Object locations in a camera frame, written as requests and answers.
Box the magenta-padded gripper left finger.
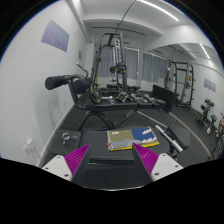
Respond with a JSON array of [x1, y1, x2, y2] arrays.
[[41, 143, 93, 185]]

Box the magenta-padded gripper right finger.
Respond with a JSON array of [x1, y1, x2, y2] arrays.
[[132, 142, 184, 184]]

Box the olive and blue printed towel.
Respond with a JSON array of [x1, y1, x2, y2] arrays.
[[106, 126, 160, 152]]

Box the chrome spring barbell collar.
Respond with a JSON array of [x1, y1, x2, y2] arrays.
[[61, 132, 78, 145]]

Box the black padded flat weight bench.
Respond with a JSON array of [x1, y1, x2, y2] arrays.
[[49, 124, 192, 191]]

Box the group of floor dumbbells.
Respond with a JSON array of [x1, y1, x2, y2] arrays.
[[106, 89, 158, 104]]

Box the black bench with roller pads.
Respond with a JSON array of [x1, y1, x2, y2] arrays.
[[44, 63, 168, 131]]

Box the black upright panel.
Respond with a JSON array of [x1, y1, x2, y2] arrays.
[[152, 84, 178, 113]]

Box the black yellow-marked weight plate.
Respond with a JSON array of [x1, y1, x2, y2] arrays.
[[89, 82, 103, 104]]

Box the dumbbell rack with dumbbells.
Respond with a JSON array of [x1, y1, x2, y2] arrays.
[[196, 98, 218, 129]]

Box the person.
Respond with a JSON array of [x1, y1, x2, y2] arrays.
[[216, 111, 224, 138]]

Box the black squat rack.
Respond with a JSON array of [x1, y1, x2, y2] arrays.
[[165, 59, 196, 112]]

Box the grey window curtain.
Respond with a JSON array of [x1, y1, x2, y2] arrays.
[[98, 46, 139, 80], [141, 52, 168, 83]]

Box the short ceiling light strip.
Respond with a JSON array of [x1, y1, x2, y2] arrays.
[[199, 43, 211, 60]]

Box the long ceiling light strip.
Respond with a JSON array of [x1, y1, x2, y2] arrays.
[[138, 0, 180, 22]]

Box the white wall socket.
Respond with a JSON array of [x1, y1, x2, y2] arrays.
[[22, 137, 36, 155]]

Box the grey cable weight machine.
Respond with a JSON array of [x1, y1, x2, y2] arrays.
[[90, 31, 129, 93]]

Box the small purple wall poster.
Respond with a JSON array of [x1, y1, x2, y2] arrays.
[[203, 78, 217, 93]]

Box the large purple wall poster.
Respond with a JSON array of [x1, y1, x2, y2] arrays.
[[40, 19, 70, 53]]

